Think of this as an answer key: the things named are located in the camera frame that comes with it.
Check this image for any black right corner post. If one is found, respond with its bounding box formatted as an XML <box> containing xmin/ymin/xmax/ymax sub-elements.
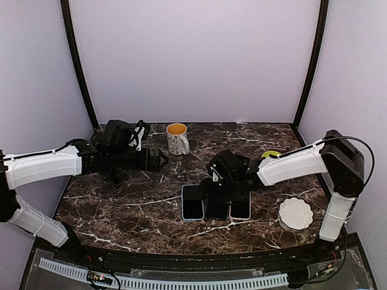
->
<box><xmin>292</xmin><ymin>0</ymin><xmax>329</xmax><ymax>131</ymax></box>

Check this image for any black smartphone bottom stack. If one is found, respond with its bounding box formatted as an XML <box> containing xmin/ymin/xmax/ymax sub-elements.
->
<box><xmin>105</xmin><ymin>169</ymin><xmax>128</xmax><ymax>186</ymax></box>

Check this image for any black corner post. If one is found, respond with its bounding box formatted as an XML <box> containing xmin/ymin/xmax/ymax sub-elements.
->
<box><xmin>60</xmin><ymin>0</ymin><xmax>99</xmax><ymax>130</ymax></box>
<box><xmin>292</xmin><ymin>0</ymin><xmax>329</xmax><ymax>131</ymax></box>

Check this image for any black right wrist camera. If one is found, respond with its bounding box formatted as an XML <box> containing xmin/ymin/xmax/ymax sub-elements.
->
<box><xmin>206</xmin><ymin>149</ymin><xmax>250</xmax><ymax>183</ymax></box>

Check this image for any black left corner post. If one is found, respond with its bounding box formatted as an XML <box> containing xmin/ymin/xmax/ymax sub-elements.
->
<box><xmin>60</xmin><ymin>0</ymin><xmax>99</xmax><ymax>130</ymax></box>

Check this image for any purple-edged black smartphone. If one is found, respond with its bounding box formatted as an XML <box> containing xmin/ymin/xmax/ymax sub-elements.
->
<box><xmin>205</xmin><ymin>201</ymin><xmax>229</xmax><ymax>221</ymax></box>

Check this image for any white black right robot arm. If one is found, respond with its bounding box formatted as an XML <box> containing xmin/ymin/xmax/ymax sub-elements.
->
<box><xmin>197</xmin><ymin>130</ymin><xmax>369</xmax><ymax>262</ymax></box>

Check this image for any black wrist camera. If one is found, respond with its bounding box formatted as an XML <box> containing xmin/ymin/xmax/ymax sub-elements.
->
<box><xmin>100</xmin><ymin>120</ymin><xmax>151</xmax><ymax>153</ymax></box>
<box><xmin>206</xmin><ymin>149</ymin><xmax>250</xmax><ymax>183</ymax></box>

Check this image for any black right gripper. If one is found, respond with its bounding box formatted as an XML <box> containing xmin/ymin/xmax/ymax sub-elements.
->
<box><xmin>194</xmin><ymin>174</ymin><xmax>239</xmax><ymax>204</ymax></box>

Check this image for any light blue phone case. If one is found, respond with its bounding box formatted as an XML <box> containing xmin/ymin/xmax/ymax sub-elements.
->
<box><xmin>180</xmin><ymin>184</ymin><xmax>205</xmax><ymax>222</ymax></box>

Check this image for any pink phone case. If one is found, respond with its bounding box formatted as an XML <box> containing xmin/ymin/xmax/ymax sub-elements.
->
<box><xmin>229</xmin><ymin>193</ymin><xmax>251</xmax><ymax>221</ymax></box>

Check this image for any black front table rail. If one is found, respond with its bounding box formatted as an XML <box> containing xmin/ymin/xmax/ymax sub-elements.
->
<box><xmin>33</xmin><ymin>234</ymin><xmax>360</xmax><ymax>272</ymax></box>

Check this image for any lime green bowl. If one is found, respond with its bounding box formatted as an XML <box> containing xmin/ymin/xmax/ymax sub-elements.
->
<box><xmin>261</xmin><ymin>150</ymin><xmax>282</xmax><ymax>158</ymax></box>

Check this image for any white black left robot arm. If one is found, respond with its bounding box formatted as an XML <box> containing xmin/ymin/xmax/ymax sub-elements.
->
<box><xmin>1</xmin><ymin>139</ymin><xmax>169</xmax><ymax>263</ymax></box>

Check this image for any white scalloped dish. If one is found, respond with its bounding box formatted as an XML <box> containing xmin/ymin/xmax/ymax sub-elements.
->
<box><xmin>278</xmin><ymin>198</ymin><xmax>314</xmax><ymax>233</ymax></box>

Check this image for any white floral mug yellow inside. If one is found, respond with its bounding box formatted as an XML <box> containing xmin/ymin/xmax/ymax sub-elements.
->
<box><xmin>166</xmin><ymin>123</ymin><xmax>190</xmax><ymax>155</ymax></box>

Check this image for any white slotted cable duct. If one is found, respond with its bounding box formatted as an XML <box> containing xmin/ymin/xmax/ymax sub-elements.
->
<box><xmin>38</xmin><ymin>258</ymin><xmax>289</xmax><ymax>289</ymax></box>

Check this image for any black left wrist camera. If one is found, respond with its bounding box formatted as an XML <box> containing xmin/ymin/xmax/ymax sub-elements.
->
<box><xmin>100</xmin><ymin>120</ymin><xmax>151</xmax><ymax>153</ymax></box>

